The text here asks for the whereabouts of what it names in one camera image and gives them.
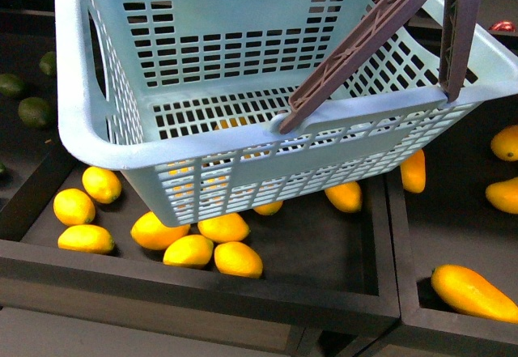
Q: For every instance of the light blue plastic basket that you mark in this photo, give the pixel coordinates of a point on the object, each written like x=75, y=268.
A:
x=185, y=97

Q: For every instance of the brown basket handle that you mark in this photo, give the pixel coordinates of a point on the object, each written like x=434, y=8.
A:
x=380, y=23

